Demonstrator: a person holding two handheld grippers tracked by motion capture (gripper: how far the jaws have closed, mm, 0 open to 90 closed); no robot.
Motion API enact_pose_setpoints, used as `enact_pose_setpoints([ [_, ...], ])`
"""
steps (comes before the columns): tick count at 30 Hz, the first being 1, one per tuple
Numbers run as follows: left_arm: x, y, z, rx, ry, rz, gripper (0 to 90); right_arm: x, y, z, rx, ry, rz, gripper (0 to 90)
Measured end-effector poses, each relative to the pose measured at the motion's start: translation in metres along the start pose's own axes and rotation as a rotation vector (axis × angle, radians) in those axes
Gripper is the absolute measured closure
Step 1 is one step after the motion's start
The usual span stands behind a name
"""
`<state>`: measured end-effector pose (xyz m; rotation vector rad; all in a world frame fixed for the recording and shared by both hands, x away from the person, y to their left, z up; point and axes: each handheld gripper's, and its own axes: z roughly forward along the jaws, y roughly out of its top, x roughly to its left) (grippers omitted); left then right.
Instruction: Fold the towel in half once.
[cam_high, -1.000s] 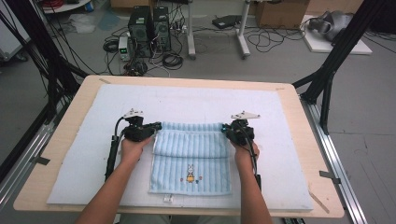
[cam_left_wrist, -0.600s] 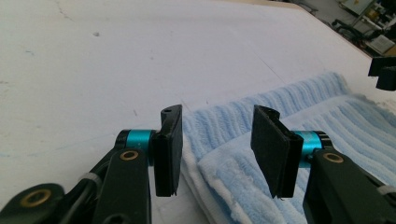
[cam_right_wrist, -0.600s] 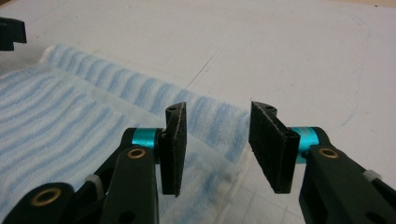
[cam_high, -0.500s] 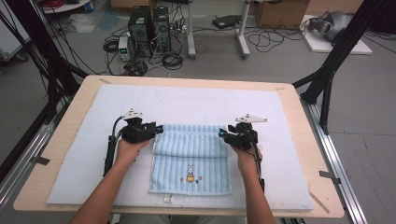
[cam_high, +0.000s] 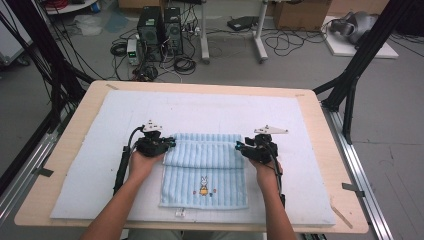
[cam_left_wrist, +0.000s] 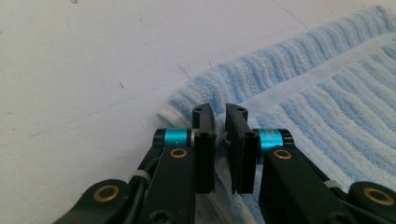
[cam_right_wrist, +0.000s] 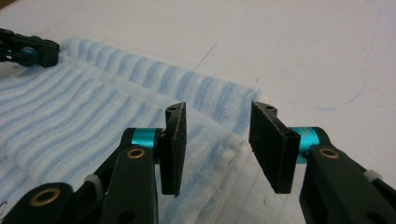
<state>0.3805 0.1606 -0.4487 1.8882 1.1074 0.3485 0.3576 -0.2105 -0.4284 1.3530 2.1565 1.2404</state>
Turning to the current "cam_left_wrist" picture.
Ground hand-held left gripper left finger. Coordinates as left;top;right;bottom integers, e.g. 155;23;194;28
153;103;218;195

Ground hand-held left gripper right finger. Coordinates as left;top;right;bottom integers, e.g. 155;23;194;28
225;103;295;196

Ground light blue striped towel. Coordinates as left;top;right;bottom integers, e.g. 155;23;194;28
157;4;396;224

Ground white grid mat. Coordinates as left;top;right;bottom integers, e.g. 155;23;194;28
0;0;396;224

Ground thin black sensor cable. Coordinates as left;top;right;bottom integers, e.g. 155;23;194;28
311;167;354;204
122;150;160;224

